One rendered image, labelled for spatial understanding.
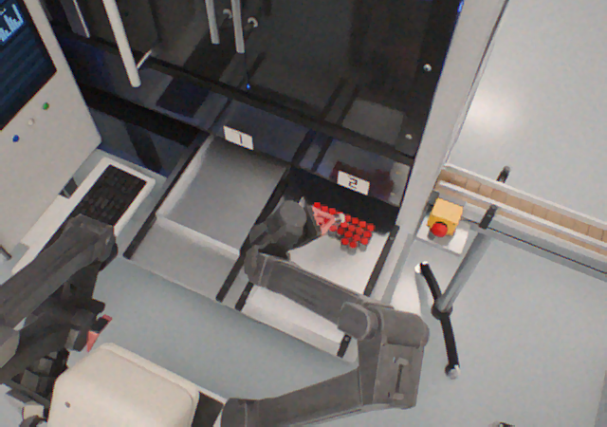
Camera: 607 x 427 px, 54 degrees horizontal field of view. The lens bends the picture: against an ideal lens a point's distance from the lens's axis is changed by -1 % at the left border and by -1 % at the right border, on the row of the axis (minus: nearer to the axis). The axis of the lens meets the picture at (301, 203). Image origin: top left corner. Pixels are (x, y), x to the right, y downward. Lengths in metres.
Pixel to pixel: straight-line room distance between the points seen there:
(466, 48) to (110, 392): 0.84
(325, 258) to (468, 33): 0.77
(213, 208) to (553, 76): 2.23
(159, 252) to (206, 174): 0.28
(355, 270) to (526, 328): 1.19
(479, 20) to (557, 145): 2.12
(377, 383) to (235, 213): 0.99
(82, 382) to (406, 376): 0.52
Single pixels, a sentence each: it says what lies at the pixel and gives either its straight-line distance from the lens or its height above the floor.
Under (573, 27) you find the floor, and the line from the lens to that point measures 3.78.
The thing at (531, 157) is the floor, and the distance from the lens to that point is 3.08.
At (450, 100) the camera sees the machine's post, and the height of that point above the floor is 1.44.
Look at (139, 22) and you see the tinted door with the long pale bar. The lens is 1.55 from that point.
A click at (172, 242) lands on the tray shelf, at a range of 1.68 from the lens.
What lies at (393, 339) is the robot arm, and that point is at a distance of 0.82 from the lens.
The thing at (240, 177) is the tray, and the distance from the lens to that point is 1.76.
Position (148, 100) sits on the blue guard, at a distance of 1.78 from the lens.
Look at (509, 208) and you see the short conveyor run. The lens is 1.70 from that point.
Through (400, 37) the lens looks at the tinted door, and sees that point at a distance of 1.18.
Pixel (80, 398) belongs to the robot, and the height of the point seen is 1.38.
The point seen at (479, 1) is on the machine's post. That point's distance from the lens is 1.07.
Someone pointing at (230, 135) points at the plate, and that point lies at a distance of 1.68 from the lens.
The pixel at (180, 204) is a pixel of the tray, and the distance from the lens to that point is 1.74.
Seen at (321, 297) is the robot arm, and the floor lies 1.47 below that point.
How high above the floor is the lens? 2.36
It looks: 60 degrees down
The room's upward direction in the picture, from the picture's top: 1 degrees clockwise
